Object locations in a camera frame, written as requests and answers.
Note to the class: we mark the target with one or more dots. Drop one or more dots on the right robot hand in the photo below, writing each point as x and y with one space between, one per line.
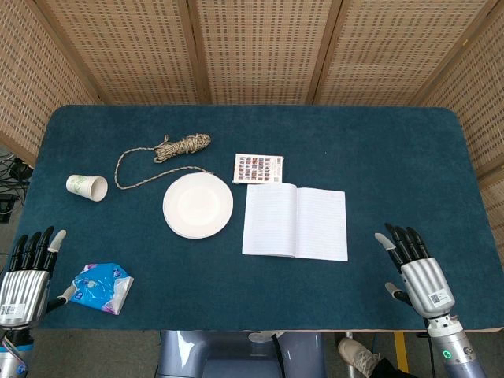
423 281

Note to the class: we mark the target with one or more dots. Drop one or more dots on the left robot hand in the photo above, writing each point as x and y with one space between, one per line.
24 283

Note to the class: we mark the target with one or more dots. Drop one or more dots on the lined notebook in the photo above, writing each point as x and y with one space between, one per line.
295 222

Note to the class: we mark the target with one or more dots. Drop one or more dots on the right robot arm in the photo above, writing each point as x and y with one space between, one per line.
454 344

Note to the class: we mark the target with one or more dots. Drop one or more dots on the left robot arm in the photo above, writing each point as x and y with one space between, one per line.
12 352

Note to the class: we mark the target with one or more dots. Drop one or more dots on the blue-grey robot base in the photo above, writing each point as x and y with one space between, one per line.
236 354

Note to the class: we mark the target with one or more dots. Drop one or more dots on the yellow floor tape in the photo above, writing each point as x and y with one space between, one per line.
401 350

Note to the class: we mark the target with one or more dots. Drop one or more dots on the blue tissue pack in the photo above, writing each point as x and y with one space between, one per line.
101 288

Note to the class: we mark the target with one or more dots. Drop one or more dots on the white sneaker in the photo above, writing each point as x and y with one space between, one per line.
358 354

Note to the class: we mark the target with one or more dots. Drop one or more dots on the white paper cup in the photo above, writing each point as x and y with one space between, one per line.
87 186

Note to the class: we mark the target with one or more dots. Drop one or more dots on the teal table cloth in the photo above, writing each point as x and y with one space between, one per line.
275 283

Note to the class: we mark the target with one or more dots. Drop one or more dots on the white paper plate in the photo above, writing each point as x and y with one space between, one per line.
198 206

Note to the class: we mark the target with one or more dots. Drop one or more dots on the small box with picture grid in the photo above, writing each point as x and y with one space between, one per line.
258 168

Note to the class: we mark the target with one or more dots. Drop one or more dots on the woven folding screen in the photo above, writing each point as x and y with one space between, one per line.
260 51

